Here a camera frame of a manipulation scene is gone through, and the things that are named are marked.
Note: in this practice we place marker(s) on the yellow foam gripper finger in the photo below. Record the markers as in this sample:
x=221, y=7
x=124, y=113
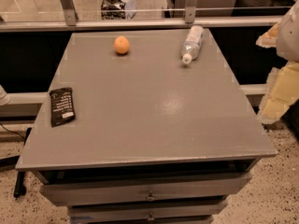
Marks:
x=282, y=91
x=269, y=38

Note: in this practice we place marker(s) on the clear plastic water bottle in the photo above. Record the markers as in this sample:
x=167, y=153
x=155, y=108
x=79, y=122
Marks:
x=192, y=44

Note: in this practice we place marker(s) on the black white robot base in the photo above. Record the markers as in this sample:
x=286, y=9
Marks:
x=118, y=9

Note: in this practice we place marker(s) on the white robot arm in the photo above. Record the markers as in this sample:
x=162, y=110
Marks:
x=288, y=36

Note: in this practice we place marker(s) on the top grey drawer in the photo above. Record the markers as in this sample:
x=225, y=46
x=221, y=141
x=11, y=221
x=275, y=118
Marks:
x=146, y=189

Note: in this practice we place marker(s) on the grey drawer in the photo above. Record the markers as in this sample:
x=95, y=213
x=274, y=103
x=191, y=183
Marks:
x=146, y=189
x=148, y=212

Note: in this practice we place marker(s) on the grey drawer cabinet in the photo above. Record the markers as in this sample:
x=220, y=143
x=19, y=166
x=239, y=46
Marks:
x=145, y=115

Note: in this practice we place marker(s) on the orange fruit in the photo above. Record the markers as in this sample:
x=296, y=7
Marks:
x=121, y=45

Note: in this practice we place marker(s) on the grey metal railing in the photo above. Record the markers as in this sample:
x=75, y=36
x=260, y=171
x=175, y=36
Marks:
x=86, y=15

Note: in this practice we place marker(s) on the black snack packet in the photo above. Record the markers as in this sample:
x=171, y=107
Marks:
x=61, y=106

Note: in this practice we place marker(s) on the black bar on floor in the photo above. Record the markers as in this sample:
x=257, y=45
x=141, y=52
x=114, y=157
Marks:
x=20, y=189

